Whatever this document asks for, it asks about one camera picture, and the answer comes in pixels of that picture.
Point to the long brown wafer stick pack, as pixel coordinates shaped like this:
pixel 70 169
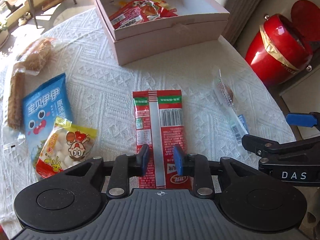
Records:
pixel 15 99

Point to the pink cardboard box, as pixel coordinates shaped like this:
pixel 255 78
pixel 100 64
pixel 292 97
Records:
pixel 195 21

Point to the blue seaweed snack bag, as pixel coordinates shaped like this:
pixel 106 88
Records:
pixel 40 109

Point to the red snack packets in box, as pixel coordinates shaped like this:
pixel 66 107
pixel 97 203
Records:
pixel 133 12

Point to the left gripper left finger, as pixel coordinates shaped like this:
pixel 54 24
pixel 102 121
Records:
pixel 122 169

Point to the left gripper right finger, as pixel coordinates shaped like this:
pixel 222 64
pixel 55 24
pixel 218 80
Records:
pixel 197 167

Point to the long red snack packet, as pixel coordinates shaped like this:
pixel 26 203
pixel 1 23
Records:
pixel 159 124

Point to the round bread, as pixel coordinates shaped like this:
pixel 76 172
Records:
pixel 34 57

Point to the blueberry hawthorn lollipop packet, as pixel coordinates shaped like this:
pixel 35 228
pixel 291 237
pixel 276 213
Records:
pixel 231 108

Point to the pair of slippers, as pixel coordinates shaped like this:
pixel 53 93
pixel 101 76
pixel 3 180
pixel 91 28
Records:
pixel 24 19

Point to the yellow red candy bag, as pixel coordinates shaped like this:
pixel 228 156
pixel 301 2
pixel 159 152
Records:
pixel 68 145

